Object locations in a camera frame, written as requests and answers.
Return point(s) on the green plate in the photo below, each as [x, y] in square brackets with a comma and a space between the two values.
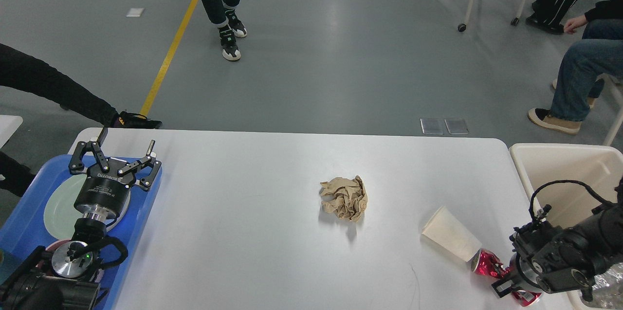
[60, 214]

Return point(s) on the beige plastic bin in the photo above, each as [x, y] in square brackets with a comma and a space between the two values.
[600, 167]

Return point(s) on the pink plate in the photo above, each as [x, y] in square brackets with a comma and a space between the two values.
[121, 215]

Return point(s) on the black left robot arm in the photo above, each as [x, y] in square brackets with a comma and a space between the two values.
[69, 278]

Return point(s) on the red foil wrapper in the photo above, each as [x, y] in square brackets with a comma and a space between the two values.
[486, 263]

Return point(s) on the white paper cup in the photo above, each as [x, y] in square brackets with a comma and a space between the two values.
[449, 233]

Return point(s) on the seated person in black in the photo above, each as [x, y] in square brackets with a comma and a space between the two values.
[29, 74]

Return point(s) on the blue plastic tray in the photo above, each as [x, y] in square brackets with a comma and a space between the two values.
[24, 229]

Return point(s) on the floor socket plate left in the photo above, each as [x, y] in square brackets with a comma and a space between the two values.
[432, 126]

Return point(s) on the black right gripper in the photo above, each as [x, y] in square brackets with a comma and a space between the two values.
[520, 277]

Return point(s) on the crumpled brown paper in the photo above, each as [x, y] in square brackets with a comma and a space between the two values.
[347, 198]

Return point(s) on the pink mug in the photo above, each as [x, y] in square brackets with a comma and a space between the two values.
[57, 244]

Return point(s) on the floor socket plate right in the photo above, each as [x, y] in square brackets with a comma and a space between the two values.
[456, 126]

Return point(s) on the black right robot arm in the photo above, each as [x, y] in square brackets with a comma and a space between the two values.
[552, 259]

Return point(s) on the person in blue jeans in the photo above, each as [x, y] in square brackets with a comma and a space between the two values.
[599, 51]

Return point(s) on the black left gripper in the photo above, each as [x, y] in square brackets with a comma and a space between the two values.
[107, 194]

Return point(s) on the white paper on floor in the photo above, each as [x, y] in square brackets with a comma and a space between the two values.
[135, 12]

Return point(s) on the floor socket plate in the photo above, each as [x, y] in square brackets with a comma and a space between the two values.
[432, 126]
[456, 126]

